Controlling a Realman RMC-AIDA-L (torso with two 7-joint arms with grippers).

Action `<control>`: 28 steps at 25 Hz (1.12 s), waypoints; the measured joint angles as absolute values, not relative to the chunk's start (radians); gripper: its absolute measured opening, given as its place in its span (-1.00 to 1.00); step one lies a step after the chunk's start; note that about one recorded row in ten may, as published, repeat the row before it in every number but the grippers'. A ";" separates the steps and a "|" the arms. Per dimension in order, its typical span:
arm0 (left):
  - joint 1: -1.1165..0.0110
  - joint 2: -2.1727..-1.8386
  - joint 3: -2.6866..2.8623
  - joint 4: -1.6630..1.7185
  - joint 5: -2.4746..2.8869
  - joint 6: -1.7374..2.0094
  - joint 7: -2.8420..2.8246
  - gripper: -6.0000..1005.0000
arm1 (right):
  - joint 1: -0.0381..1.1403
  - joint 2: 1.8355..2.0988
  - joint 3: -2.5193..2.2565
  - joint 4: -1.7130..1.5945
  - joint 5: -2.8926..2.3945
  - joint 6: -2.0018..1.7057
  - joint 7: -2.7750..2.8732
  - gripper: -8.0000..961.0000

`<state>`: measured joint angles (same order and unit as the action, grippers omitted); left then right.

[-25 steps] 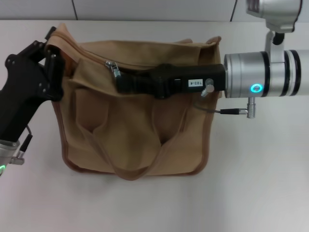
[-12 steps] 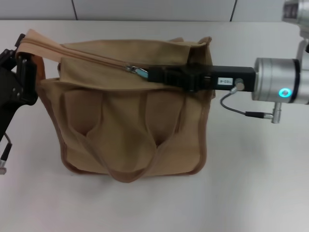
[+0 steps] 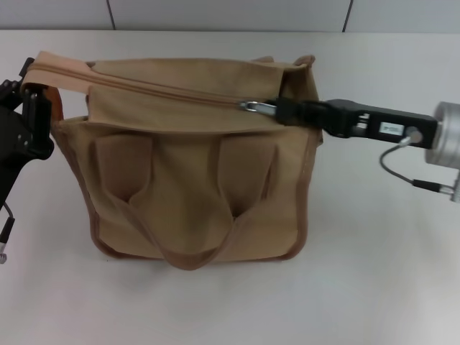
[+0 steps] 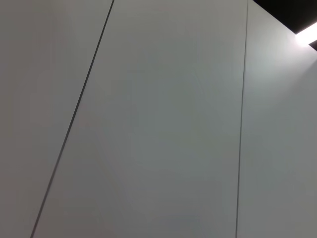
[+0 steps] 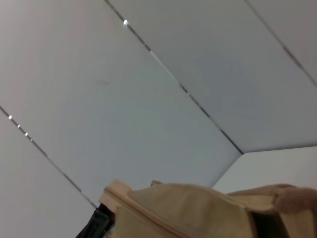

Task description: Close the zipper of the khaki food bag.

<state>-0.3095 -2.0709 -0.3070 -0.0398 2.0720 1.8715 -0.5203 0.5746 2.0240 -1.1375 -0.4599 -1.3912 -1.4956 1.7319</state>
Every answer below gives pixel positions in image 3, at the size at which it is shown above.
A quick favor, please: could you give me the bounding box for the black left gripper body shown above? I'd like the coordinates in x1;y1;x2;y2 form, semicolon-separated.
0;80;47;206

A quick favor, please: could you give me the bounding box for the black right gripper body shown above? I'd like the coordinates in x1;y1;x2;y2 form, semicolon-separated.
324;97;438;151

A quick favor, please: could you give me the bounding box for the silver metal zipper pull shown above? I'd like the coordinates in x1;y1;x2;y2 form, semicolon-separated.
238;99;279;117

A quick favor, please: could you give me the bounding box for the khaki canvas food bag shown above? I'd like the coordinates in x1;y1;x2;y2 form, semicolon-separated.
20;50;326;272

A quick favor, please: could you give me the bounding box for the left gripper cable silver connector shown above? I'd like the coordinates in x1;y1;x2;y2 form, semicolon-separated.
0;202;17;267

